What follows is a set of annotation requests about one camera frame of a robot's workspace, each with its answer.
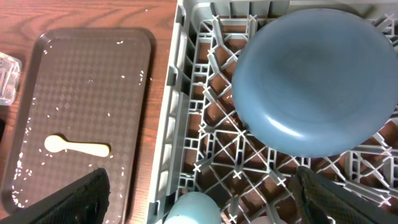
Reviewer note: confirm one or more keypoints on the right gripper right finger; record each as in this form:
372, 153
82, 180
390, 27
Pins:
318, 198

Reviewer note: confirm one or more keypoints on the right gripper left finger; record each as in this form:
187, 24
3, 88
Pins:
86, 200

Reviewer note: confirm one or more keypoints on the pink plastic cup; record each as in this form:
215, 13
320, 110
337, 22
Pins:
267, 220

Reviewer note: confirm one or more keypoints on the light blue plastic cup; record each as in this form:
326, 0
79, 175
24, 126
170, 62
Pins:
194, 208

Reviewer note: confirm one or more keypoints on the dark blue plate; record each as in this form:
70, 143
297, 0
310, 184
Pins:
316, 82

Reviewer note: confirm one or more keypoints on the grey dishwasher rack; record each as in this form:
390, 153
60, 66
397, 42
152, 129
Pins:
202, 145

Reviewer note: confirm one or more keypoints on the yellow plastic spoon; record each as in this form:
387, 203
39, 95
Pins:
55, 143

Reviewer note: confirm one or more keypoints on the brown serving tray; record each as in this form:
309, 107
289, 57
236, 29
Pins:
85, 85

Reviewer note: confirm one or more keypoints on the clear plastic bin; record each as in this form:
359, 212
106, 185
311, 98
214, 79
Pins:
10, 72

